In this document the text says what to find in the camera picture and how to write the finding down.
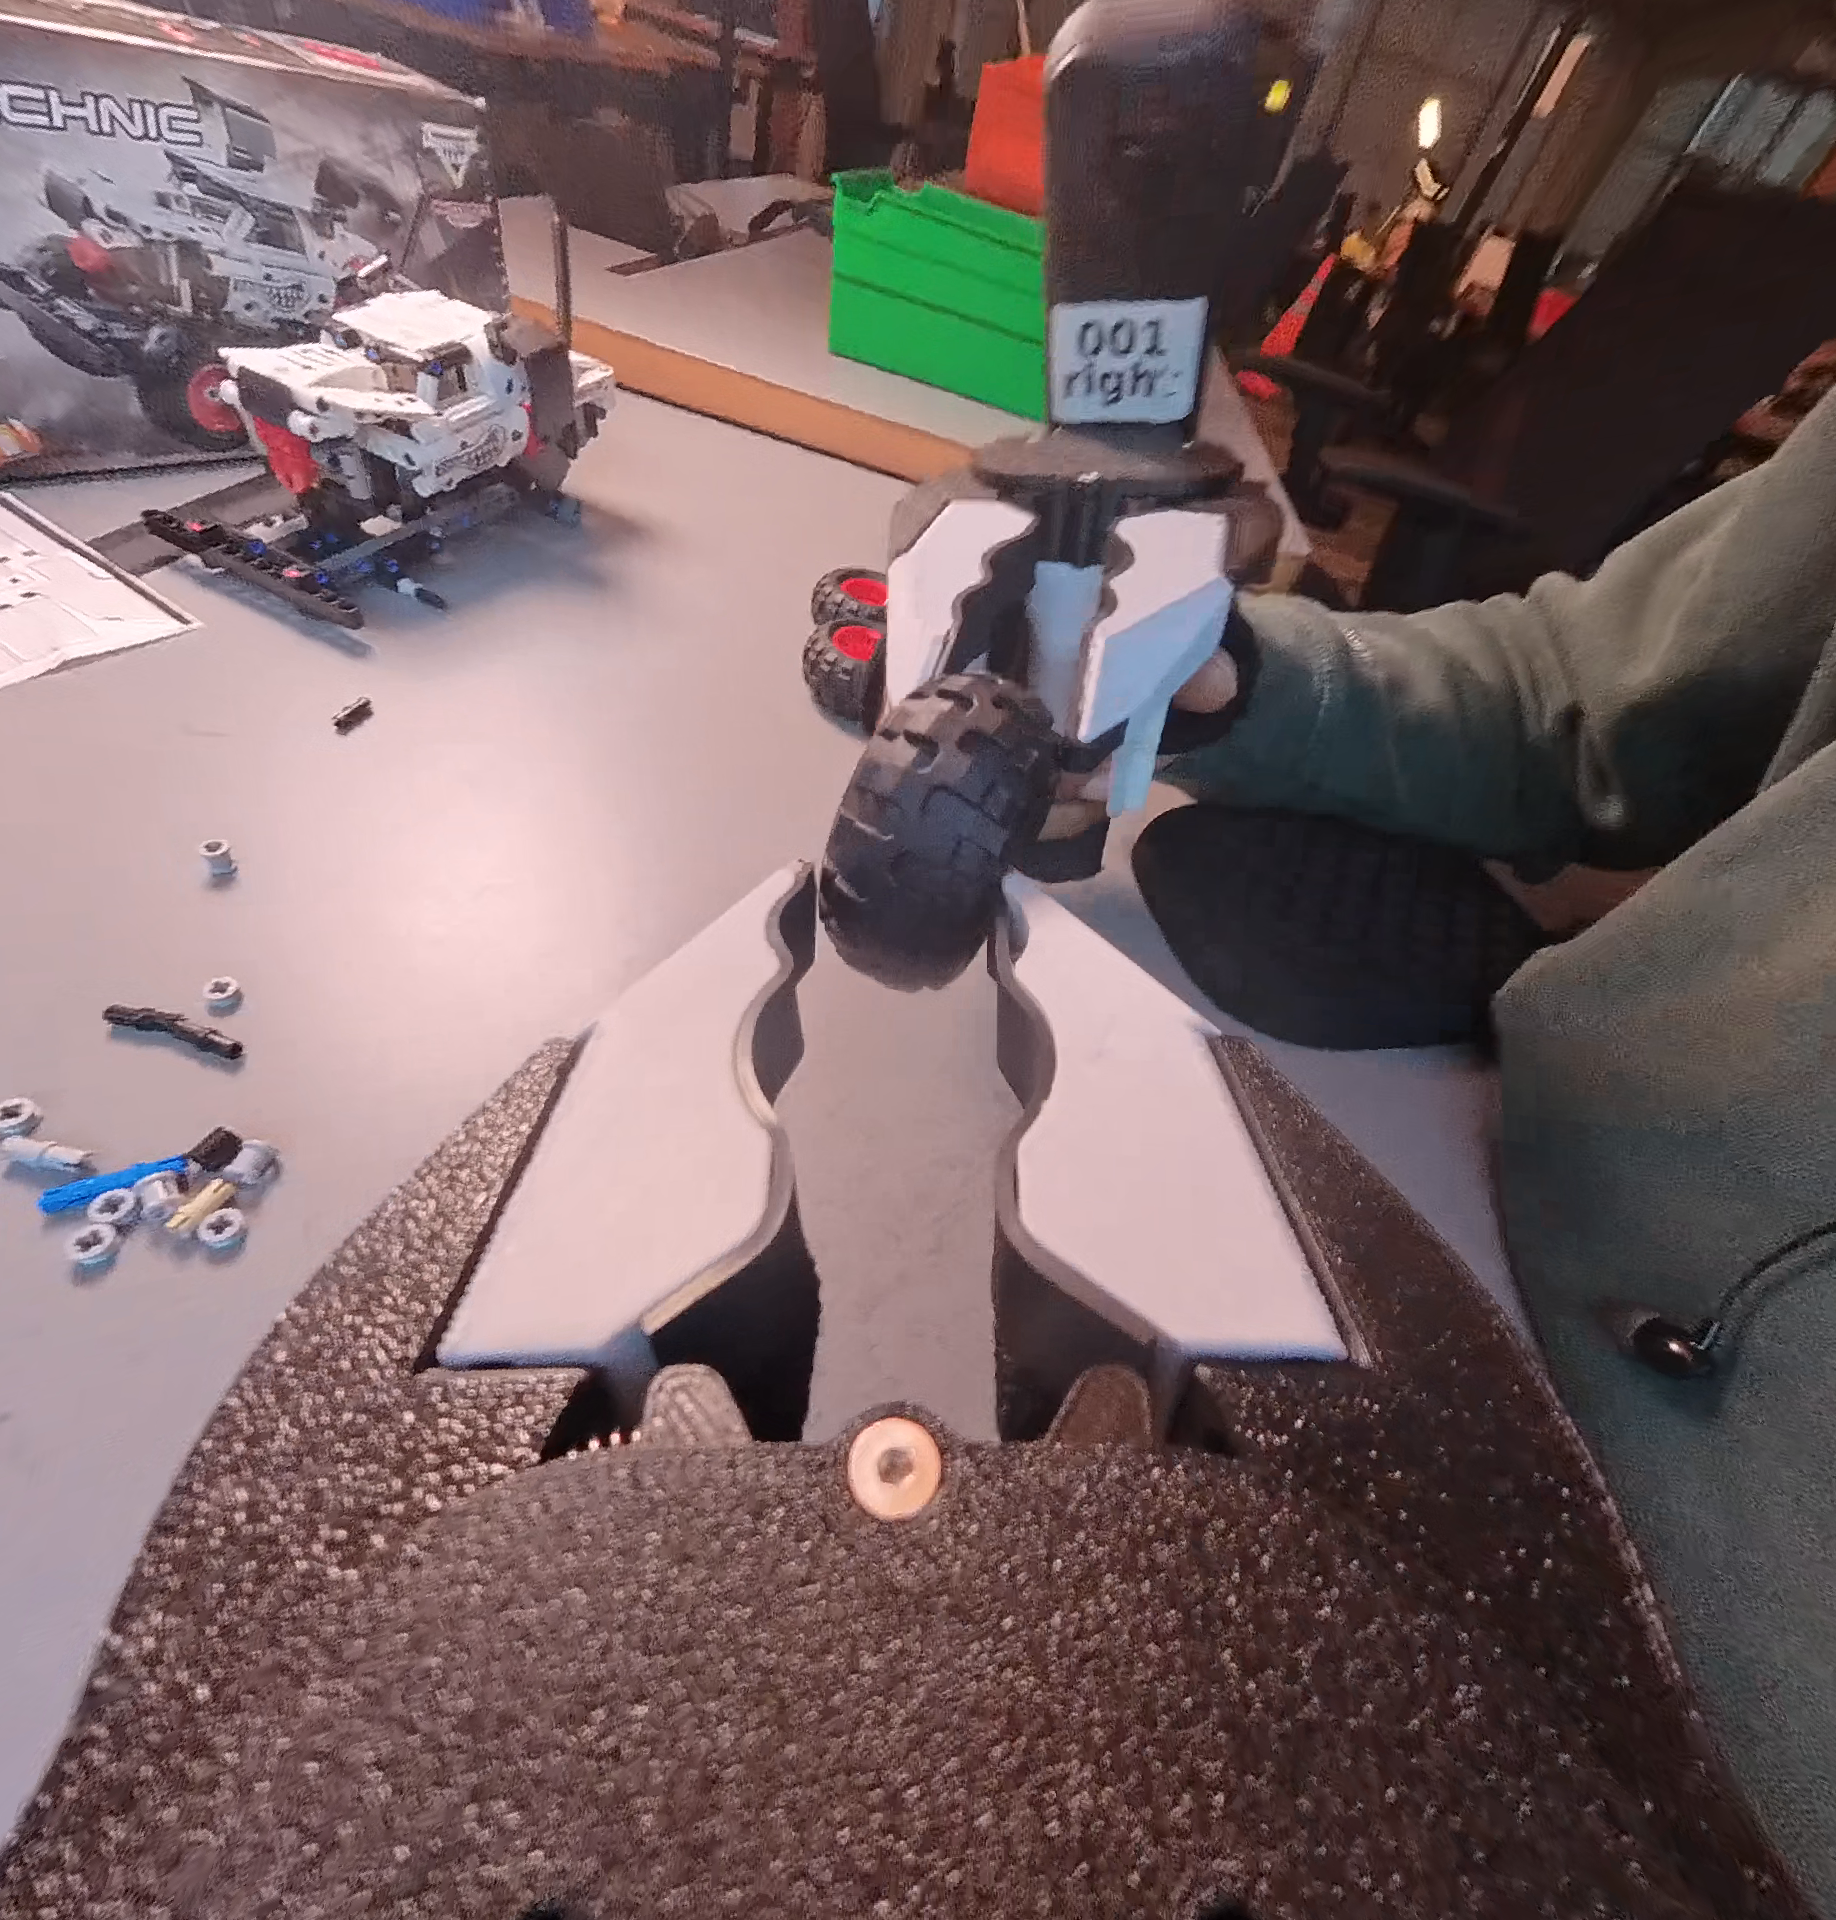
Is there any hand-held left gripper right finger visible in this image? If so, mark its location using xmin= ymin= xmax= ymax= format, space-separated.
xmin=988 ymin=877 xmax=1354 ymax=1369

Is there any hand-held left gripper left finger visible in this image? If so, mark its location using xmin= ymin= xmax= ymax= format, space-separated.
xmin=439 ymin=865 xmax=824 ymax=1375

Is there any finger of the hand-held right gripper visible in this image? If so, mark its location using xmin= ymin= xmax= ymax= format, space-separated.
xmin=882 ymin=496 xmax=1046 ymax=722
xmin=1032 ymin=511 xmax=1239 ymax=820

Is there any white lego truck model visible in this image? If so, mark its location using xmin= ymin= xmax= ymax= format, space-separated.
xmin=146 ymin=291 xmax=619 ymax=625

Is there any white printed sticker sheet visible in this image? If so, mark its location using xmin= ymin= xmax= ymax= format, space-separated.
xmin=0 ymin=486 xmax=200 ymax=701

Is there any person's right forearm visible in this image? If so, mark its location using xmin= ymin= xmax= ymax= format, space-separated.
xmin=1158 ymin=360 xmax=1836 ymax=872

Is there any small tan lego piece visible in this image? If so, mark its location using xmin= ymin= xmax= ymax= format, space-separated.
xmin=169 ymin=1131 xmax=285 ymax=1247

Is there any small blue lego piece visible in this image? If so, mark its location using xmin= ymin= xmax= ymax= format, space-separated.
xmin=41 ymin=1159 xmax=194 ymax=1215

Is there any small white lego piece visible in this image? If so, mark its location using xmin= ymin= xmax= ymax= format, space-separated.
xmin=0 ymin=1099 xmax=94 ymax=1178

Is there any lego set box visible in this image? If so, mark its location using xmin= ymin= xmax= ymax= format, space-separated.
xmin=0 ymin=26 xmax=515 ymax=482

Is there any red plastic bin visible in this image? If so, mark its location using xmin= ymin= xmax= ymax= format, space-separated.
xmin=965 ymin=56 xmax=1055 ymax=212

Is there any green plastic bin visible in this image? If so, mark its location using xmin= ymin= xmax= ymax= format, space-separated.
xmin=829 ymin=166 xmax=1055 ymax=422

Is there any black quilted chair armrest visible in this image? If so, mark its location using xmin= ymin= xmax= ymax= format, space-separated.
xmin=1128 ymin=805 xmax=1552 ymax=1052

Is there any black office chair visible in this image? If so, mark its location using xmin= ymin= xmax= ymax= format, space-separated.
xmin=1278 ymin=180 xmax=1836 ymax=602

